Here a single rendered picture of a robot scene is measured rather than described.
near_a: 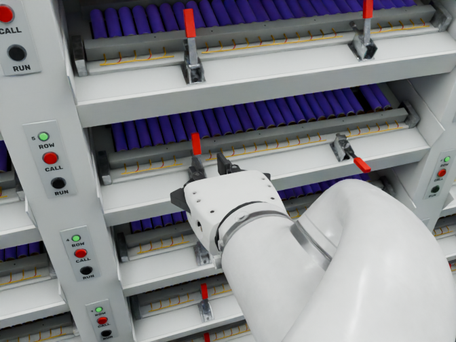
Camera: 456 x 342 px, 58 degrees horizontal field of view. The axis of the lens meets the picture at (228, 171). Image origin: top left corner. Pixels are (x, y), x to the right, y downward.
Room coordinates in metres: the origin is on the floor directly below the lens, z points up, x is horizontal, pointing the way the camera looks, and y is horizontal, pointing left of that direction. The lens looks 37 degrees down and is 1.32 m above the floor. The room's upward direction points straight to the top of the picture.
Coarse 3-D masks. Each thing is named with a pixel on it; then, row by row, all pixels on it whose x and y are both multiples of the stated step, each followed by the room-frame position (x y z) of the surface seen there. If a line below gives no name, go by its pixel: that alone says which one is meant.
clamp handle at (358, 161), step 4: (348, 144) 0.60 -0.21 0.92; (344, 148) 0.61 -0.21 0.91; (348, 148) 0.61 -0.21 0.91; (348, 152) 0.59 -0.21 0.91; (352, 152) 0.59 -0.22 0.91; (352, 156) 0.58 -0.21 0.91; (356, 156) 0.58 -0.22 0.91; (356, 160) 0.57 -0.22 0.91; (360, 160) 0.57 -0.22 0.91; (356, 164) 0.56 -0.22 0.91; (360, 164) 0.55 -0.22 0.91; (364, 164) 0.55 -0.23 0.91; (360, 168) 0.55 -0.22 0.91; (364, 168) 0.54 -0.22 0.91; (368, 168) 0.54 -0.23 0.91; (364, 172) 0.54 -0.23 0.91
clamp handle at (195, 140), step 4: (196, 132) 0.55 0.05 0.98; (192, 136) 0.54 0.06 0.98; (196, 136) 0.54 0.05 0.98; (192, 140) 0.54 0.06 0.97; (196, 140) 0.54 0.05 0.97; (192, 144) 0.54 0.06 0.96; (196, 144) 0.54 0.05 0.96; (196, 148) 0.54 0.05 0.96; (200, 148) 0.54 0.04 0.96; (196, 152) 0.54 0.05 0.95; (200, 152) 0.54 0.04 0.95; (196, 156) 0.54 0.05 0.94; (200, 156) 0.54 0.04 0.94; (200, 160) 0.54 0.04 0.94
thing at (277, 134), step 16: (384, 112) 0.69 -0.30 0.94; (400, 112) 0.70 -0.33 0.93; (272, 128) 0.63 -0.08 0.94; (288, 128) 0.64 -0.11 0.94; (304, 128) 0.64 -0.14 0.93; (320, 128) 0.64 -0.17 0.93; (336, 128) 0.66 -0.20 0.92; (352, 128) 0.67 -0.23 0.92; (368, 128) 0.67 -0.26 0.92; (176, 144) 0.58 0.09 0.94; (208, 144) 0.59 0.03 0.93; (224, 144) 0.59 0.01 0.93; (240, 144) 0.60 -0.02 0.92; (256, 144) 0.61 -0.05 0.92; (288, 144) 0.62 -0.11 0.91; (304, 144) 0.62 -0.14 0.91; (112, 160) 0.54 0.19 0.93; (128, 160) 0.55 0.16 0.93; (144, 160) 0.56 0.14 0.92; (160, 160) 0.57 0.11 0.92
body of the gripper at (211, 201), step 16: (224, 176) 0.39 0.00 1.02; (240, 176) 0.38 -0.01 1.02; (256, 176) 0.38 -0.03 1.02; (192, 192) 0.36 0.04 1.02; (208, 192) 0.35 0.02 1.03; (224, 192) 0.35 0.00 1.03; (240, 192) 0.35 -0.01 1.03; (256, 192) 0.35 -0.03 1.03; (272, 192) 0.35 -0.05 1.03; (192, 208) 0.33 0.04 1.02; (208, 208) 0.32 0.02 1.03; (224, 208) 0.32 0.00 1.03; (192, 224) 0.33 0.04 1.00; (208, 224) 0.30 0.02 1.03; (208, 240) 0.29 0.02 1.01
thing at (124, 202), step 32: (416, 96) 0.72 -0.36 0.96; (96, 128) 0.62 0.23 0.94; (384, 128) 0.68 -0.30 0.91; (416, 128) 0.69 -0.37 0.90; (96, 160) 0.56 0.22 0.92; (256, 160) 0.59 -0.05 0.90; (288, 160) 0.59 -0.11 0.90; (320, 160) 0.60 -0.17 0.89; (352, 160) 0.60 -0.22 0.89; (384, 160) 0.62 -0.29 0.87; (416, 160) 0.66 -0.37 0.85; (128, 192) 0.51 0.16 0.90; (160, 192) 0.51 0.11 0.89
